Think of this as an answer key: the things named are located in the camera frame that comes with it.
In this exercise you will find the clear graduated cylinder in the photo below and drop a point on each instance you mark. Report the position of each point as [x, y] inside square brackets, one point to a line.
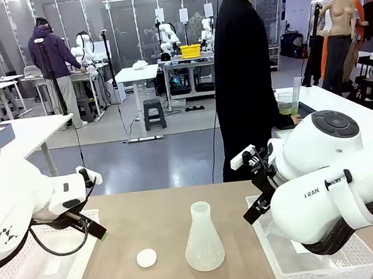
[296, 93]

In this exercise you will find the person's right forearm black sleeve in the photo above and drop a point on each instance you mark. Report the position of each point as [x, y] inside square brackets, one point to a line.
[282, 122]

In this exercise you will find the white standing desk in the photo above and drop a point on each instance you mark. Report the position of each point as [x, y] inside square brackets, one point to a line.
[136, 72]

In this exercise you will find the black tray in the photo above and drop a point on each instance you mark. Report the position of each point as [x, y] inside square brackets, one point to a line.
[306, 109]

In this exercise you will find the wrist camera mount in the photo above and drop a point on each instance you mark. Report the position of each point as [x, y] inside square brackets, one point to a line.
[242, 158]
[89, 174]

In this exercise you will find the white power strip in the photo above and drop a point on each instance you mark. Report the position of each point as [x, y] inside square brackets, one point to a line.
[146, 138]

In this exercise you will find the clear plastic beaker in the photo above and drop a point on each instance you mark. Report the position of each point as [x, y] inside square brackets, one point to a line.
[285, 101]

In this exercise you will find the black suitcases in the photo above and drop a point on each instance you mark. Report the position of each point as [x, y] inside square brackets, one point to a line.
[292, 45]

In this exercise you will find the shoe rack shelf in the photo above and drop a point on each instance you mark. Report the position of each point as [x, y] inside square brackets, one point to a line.
[275, 57]

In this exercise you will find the black pole stand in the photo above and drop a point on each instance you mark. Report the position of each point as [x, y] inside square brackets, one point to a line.
[109, 60]

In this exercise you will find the beige mannequin dark trousers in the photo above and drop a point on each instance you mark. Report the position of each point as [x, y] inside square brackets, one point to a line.
[340, 11]

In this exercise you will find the person in purple hoodie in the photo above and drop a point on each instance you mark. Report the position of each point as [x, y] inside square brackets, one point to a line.
[51, 50]

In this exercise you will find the translucent plastic erlenmeyer flask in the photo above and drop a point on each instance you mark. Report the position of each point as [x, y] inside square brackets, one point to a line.
[203, 245]

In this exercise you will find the yellow plastic basket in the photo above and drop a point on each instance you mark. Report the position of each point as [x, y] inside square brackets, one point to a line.
[191, 50]

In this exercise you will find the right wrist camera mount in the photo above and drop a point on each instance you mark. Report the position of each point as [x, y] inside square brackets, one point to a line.
[242, 158]

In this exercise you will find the white side table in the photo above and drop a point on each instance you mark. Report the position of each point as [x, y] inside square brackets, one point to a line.
[37, 129]

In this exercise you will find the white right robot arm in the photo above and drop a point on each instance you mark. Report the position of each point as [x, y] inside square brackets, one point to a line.
[311, 165]

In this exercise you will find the mannequin in orange with hat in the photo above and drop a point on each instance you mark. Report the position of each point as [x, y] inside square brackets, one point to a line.
[358, 8]

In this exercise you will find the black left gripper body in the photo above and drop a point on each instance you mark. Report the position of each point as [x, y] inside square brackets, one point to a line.
[68, 220]

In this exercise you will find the person's right hand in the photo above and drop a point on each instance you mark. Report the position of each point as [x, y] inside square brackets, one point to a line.
[296, 119]

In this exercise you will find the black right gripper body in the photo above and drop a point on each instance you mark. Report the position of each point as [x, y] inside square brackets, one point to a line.
[265, 184]

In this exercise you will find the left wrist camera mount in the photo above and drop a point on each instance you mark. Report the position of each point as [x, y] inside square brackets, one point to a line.
[89, 174]

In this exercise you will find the white round flask cap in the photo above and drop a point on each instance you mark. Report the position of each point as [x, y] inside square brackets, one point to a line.
[147, 258]

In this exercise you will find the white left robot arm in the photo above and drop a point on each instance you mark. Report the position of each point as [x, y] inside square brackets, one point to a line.
[11, 200]

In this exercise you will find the black camera tripod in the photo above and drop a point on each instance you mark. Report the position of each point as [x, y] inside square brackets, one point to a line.
[52, 77]

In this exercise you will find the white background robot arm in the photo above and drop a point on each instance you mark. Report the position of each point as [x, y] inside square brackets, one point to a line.
[83, 48]
[168, 35]
[207, 31]

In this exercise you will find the white crumpled cloth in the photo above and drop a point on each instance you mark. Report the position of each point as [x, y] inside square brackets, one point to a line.
[140, 64]

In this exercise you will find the person in black sweater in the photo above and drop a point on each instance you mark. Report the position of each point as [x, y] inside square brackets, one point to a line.
[239, 73]

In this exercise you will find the grey frame workbench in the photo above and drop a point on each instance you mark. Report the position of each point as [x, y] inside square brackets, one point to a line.
[186, 62]

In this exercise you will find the black cap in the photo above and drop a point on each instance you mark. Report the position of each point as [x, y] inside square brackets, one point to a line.
[165, 57]

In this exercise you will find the grey plastic stool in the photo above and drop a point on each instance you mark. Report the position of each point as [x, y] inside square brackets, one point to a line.
[154, 114]

